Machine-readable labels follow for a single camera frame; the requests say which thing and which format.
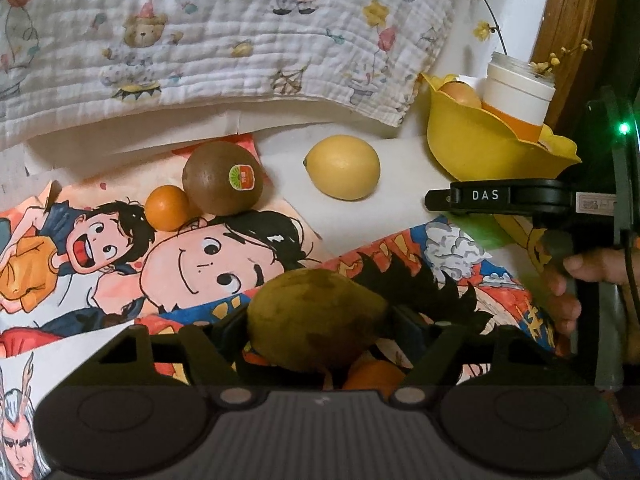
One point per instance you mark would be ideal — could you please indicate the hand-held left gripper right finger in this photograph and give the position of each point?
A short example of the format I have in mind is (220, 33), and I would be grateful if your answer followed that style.
(417, 332)

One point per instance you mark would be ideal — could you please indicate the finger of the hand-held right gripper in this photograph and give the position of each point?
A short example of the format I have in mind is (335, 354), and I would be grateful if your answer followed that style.
(439, 200)

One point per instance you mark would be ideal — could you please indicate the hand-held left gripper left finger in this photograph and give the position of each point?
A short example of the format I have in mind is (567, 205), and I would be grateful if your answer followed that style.
(227, 335)

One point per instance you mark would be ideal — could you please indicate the small orange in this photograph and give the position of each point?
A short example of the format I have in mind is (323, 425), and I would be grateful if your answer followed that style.
(167, 208)
(372, 376)

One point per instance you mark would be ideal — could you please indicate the brown pear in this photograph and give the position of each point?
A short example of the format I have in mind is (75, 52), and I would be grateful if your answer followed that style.
(315, 320)

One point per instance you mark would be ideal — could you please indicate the yellow lemon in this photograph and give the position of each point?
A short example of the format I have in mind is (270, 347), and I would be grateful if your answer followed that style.
(342, 167)

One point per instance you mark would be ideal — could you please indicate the brown kiwi with sticker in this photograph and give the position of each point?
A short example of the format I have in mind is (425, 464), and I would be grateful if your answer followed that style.
(215, 175)

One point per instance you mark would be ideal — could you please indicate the person's right hand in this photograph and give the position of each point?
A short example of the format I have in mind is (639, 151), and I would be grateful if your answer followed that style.
(600, 266)

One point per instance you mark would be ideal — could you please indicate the yellow scalloped plastic bowl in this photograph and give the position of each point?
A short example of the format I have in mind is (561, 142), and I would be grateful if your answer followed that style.
(475, 145)

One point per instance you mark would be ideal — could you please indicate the cartoon children drawing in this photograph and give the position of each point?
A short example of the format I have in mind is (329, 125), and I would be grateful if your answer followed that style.
(210, 260)

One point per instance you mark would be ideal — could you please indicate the white and orange jar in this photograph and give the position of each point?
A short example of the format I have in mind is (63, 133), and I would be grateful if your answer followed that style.
(517, 92)

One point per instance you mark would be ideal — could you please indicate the tan round fruit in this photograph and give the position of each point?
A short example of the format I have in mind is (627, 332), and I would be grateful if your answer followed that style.
(457, 94)

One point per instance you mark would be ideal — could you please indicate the twig with yellow flowers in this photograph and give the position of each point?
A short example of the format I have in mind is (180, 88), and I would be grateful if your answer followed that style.
(492, 15)

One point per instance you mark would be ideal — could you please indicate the printed muslin blanket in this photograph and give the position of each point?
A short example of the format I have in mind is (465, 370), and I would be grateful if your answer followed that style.
(200, 20)

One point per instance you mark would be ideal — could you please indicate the wooden door frame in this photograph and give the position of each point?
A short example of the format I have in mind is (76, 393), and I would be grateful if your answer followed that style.
(565, 10)

